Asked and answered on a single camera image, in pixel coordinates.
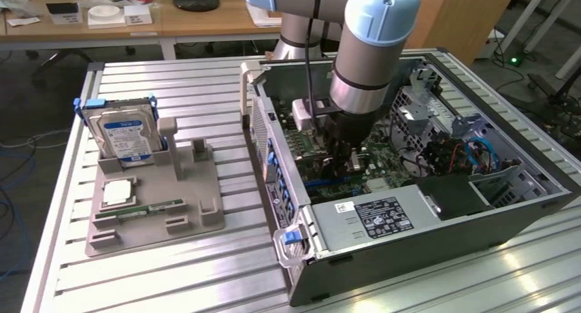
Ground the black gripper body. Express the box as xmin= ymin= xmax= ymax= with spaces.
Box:
xmin=322 ymin=109 xmax=376 ymax=164

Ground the green motherboard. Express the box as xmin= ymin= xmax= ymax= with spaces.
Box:
xmin=276 ymin=101 xmax=423 ymax=201

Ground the silver perforated disk bay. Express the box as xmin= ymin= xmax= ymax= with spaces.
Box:
xmin=390 ymin=67 xmax=459 ymax=147

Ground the blue expansion slot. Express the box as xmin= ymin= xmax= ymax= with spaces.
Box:
xmin=302 ymin=176 xmax=340 ymax=188

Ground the small silver heat sink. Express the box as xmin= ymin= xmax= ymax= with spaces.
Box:
xmin=362 ymin=178 xmax=391 ymax=192

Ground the grey power supply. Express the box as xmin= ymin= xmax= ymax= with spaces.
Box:
xmin=307 ymin=185 xmax=443 ymax=252

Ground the blue case latch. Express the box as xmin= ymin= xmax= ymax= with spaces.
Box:
xmin=280 ymin=231 xmax=303 ymax=248

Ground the silver slanted disk bay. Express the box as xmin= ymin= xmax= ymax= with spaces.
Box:
xmin=466 ymin=163 xmax=550 ymax=208

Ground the stack of white papers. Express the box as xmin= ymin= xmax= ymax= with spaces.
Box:
xmin=245 ymin=5 xmax=283 ymax=28

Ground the black open PC case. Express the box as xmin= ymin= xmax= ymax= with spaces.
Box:
xmin=239 ymin=47 xmax=581 ymax=308

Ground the wooden cabinet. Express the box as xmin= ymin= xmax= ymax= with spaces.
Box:
xmin=403 ymin=0 xmax=521 ymax=64

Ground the black stand base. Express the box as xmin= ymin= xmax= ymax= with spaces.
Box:
xmin=526 ymin=73 xmax=581 ymax=140

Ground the green RAM stick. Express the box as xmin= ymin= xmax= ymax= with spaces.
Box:
xmin=97 ymin=199 xmax=187 ymax=218

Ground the silver CPU chip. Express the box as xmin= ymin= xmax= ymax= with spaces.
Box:
xmin=100 ymin=180 xmax=137 ymax=208

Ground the grey parts rack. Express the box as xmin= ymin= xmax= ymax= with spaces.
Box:
xmin=84 ymin=116 xmax=225 ymax=258

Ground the white round container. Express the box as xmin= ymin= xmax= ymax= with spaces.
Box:
xmin=86 ymin=5 xmax=127 ymax=30

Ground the black chair base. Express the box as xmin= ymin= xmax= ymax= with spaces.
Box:
xmin=24 ymin=47 xmax=94 ymax=88

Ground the wooden desk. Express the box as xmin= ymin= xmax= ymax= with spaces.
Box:
xmin=0 ymin=0 xmax=342 ymax=61

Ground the black box with white label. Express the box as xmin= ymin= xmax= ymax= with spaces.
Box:
xmin=44 ymin=2 xmax=84 ymax=25

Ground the white paper slip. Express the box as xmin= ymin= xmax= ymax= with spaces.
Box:
xmin=6 ymin=16 xmax=41 ymax=27

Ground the clear plastic bag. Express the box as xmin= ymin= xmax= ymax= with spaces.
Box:
xmin=0 ymin=0 xmax=41 ymax=16

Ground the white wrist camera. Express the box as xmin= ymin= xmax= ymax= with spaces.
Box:
xmin=292 ymin=98 xmax=336 ymax=132

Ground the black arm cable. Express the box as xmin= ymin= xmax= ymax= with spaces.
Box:
xmin=302 ymin=0 xmax=327 ymax=132

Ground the red wire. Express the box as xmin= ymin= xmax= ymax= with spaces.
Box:
xmin=446 ymin=139 xmax=468 ymax=173

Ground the blue wire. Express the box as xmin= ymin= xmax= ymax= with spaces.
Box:
xmin=464 ymin=135 xmax=501 ymax=173

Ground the hard disk with blue bracket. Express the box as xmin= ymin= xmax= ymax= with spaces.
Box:
xmin=72 ymin=92 xmax=165 ymax=164

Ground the white table frame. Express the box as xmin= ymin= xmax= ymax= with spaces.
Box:
xmin=497 ymin=0 xmax=581 ymax=79

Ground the white floor cable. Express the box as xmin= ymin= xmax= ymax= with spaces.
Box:
xmin=0 ymin=129 xmax=73 ymax=150

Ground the blue floor cable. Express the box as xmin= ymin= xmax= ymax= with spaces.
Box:
xmin=0 ymin=149 xmax=37 ymax=280

